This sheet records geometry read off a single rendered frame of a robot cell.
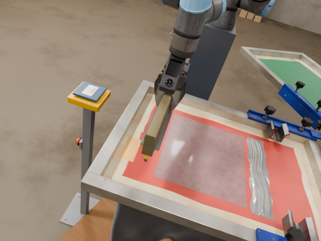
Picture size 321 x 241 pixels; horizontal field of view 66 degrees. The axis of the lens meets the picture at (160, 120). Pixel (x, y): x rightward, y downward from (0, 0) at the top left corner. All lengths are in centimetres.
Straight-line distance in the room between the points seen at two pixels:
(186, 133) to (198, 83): 54
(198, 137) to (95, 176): 43
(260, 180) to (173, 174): 31
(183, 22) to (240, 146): 55
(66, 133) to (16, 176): 51
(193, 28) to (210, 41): 67
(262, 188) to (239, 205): 12
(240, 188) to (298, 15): 745
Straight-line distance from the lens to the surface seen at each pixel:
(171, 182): 78
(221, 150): 95
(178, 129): 95
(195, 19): 66
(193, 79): 143
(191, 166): 85
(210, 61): 137
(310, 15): 820
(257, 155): 101
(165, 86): 67
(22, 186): 193
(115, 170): 77
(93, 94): 101
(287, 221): 82
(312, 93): 173
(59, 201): 183
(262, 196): 89
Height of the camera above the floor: 157
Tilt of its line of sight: 39 degrees down
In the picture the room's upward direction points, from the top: 17 degrees clockwise
